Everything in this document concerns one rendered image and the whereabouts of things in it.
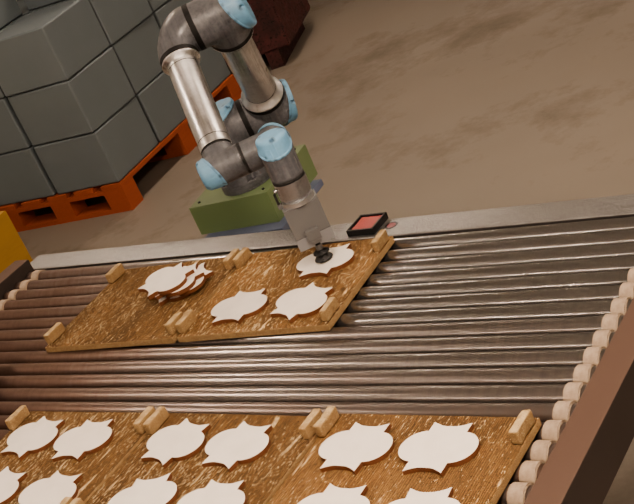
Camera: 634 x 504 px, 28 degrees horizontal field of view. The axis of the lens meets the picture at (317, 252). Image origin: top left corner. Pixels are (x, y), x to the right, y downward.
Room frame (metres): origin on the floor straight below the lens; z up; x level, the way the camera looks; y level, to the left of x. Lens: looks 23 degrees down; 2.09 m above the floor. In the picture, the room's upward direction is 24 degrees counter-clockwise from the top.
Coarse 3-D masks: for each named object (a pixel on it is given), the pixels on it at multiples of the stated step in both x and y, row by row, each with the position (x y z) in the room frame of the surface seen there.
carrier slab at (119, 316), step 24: (168, 264) 2.99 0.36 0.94; (192, 264) 2.92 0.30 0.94; (216, 264) 2.86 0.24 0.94; (120, 288) 2.97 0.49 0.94; (216, 288) 2.72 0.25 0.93; (96, 312) 2.89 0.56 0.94; (120, 312) 2.83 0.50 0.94; (144, 312) 2.76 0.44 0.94; (168, 312) 2.71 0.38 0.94; (72, 336) 2.81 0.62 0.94; (96, 336) 2.75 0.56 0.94; (120, 336) 2.69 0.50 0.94; (144, 336) 2.63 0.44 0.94; (168, 336) 2.58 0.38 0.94
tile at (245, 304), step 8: (240, 296) 2.60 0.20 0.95; (248, 296) 2.58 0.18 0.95; (256, 296) 2.56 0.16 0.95; (264, 296) 2.54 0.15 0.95; (224, 304) 2.59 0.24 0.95; (232, 304) 2.57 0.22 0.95; (240, 304) 2.55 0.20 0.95; (248, 304) 2.54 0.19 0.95; (256, 304) 2.52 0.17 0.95; (264, 304) 2.51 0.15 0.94; (216, 312) 2.57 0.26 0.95; (224, 312) 2.55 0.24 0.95; (232, 312) 2.53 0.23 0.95; (240, 312) 2.51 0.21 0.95; (248, 312) 2.50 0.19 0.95; (256, 312) 2.50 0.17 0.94; (216, 320) 2.53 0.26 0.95; (224, 320) 2.52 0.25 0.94; (232, 320) 2.51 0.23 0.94; (240, 320) 2.49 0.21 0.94
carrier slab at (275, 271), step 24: (360, 240) 2.63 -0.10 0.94; (264, 264) 2.73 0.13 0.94; (288, 264) 2.68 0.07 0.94; (360, 264) 2.51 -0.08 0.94; (240, 288) 2.66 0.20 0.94; (264, 288) 2.61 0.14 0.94; (288, 288) 2.55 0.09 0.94; (336, 288) 2.45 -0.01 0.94; (360, 288) 2.43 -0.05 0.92; (264, 312) 2.49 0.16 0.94; (336, 312) 2.35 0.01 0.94; (192, 336) 2.53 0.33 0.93; (216, 336) 2.49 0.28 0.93; (240, 336) 2.45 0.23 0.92
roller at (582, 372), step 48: (0, 384) 2.78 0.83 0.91; (48, 384) 2.66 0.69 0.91; (96, 384) 2.56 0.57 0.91; (144, 384) 2.46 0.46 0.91; (192, 384) 2.37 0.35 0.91; (240, 384) 2.28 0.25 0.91; (288, 384) 2.20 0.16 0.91; (336, 384) 2.12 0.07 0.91; (384, 384) 2.05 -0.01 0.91; (432, 384) 1.98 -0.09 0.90; (480, 384) 1.91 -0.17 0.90; (528, 384) 1.85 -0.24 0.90
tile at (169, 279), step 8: (160, 272) 2.85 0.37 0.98; (168, 272) 2.83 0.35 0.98; (176, 272) 2.81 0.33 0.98; (184, 272) 2.78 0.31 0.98; (192, 272) 2.78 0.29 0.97; (152, 280) 2.82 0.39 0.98; (160, 280) 2.80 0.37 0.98; (168, 280) 2.78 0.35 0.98; (176, 280) 2.76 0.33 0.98; (184, 280) 2.75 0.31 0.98; (144, 288) 2.79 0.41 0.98; (152, 288) 2.77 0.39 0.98; (160, 288) 2.75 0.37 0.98; (168, 288) 2.73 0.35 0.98; (176, 288) 2.73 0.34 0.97; (152, 296) 2.75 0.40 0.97
